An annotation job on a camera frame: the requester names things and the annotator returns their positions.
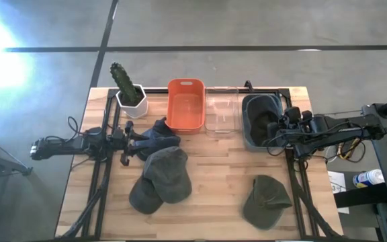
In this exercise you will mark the olive green cap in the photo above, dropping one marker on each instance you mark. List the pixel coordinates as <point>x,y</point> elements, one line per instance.
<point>264,201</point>

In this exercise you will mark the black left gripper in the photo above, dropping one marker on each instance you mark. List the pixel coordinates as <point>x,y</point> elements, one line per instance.
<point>126,141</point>

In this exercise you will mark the green cactus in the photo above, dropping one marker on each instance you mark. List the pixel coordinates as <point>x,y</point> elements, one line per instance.
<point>123,82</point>

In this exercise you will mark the clear plastic bin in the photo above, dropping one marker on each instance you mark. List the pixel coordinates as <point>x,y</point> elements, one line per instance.
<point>223,114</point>

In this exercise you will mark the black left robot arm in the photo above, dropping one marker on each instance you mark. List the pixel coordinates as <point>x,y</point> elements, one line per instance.
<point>62,146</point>

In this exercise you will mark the blue-grey plastic bin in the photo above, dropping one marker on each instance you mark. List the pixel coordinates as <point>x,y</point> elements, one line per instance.
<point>245,127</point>

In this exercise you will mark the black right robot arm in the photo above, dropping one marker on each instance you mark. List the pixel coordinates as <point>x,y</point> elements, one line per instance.
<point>341,129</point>

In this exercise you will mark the black shelf board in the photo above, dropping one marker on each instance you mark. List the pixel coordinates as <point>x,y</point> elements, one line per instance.
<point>358,196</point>

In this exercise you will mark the white blue spray can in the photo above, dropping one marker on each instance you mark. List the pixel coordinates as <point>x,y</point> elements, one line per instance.
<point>368,178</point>

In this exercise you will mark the dark grey cap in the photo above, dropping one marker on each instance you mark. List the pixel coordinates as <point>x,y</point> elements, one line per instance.
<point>143,200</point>

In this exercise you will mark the navy blue hat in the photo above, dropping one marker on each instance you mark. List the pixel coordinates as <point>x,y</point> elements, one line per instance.
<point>160,138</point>

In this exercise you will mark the black hat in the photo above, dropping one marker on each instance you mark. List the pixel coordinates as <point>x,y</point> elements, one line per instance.
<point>259,121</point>

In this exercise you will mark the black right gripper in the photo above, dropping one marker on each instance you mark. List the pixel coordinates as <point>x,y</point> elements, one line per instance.
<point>294,129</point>

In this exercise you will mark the orange plastic bin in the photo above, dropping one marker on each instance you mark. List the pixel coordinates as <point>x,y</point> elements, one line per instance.
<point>185,107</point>

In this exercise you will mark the white paper sheet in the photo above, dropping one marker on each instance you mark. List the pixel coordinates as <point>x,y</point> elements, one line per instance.
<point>336,179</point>

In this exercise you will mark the white hexagonal plant pot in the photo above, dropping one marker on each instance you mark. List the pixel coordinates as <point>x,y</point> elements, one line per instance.
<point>136,109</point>

